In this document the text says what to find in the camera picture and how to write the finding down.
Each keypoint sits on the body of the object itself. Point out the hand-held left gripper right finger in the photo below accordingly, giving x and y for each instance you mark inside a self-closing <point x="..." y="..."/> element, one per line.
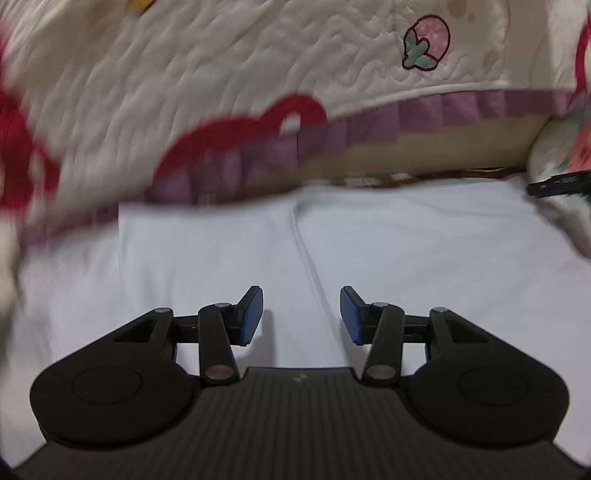
<point x="351" y="316"/>

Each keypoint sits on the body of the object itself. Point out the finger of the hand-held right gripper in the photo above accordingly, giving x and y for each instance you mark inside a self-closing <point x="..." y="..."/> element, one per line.
<point x="558" y="184"/>

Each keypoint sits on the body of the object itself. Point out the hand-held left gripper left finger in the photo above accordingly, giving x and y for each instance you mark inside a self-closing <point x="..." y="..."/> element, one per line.
<point x="251" y="318"/>

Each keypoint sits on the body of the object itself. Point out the white garment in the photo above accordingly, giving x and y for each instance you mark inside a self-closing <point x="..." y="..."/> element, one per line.
<point x="415" y="254"/>

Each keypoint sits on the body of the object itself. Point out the floral print pillow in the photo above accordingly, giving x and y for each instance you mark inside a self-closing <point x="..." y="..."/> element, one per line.
<point x="568" y="138"/>

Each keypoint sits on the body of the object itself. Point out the beige mattress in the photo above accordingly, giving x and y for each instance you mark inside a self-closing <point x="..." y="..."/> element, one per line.
<point x="438" y="147"/>

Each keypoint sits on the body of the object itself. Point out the cream quilt with red bears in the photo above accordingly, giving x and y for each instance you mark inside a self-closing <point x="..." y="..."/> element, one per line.
<point x="231" y="60"/>

